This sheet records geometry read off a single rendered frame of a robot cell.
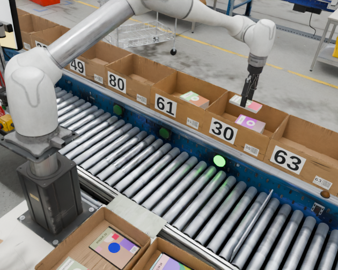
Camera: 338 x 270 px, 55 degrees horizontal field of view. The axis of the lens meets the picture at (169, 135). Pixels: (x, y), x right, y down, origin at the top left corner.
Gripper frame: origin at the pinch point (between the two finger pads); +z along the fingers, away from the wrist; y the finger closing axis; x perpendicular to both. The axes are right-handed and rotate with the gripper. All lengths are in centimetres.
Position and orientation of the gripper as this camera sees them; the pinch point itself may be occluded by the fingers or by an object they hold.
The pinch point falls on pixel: (247, 98)
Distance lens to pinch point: 178.2
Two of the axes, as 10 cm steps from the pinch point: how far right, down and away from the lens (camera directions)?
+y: -5.8, 4.7, -6.7
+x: 8.1, 4.1, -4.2
